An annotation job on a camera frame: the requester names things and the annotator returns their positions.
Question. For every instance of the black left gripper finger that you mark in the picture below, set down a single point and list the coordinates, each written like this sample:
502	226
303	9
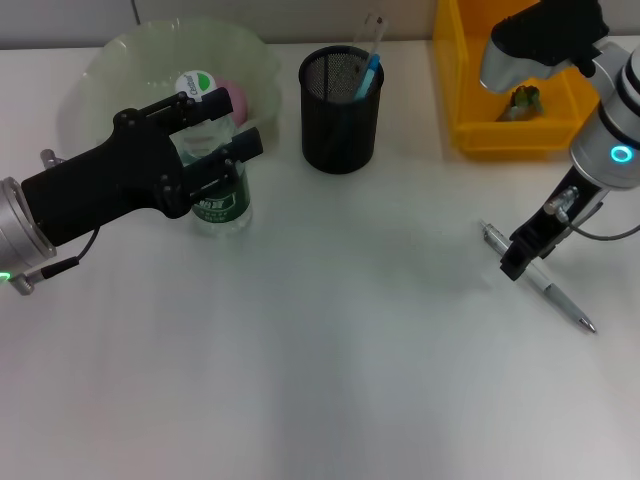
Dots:
217	104
247	145

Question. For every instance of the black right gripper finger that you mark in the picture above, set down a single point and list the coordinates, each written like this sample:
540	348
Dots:
517	262

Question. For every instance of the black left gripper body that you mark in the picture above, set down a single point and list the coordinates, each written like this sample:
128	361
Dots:
90	190

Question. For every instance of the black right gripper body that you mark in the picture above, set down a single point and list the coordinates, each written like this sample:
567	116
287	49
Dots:
540	232

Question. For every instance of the clear green-label water bottle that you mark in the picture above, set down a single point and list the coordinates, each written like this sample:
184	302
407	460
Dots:
192	85

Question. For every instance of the silver mechanical pen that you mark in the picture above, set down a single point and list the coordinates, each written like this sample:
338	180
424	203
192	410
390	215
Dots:
565	302

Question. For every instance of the green plastic wrapper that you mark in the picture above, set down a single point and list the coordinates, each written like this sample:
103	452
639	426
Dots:
522	102

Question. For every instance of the blue and teal scissors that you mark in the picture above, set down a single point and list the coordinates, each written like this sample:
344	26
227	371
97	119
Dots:
369	80

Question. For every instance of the clear plastic ruler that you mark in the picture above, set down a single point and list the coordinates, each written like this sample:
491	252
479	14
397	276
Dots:
372	35

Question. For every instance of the black mesh pen cup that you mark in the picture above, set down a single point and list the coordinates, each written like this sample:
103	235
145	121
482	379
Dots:
340	130

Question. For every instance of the pale green glass fruit bowl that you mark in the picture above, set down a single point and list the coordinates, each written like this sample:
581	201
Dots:
125	65

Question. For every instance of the yellow plastic storage bin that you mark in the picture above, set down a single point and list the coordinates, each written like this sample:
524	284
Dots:
460	75

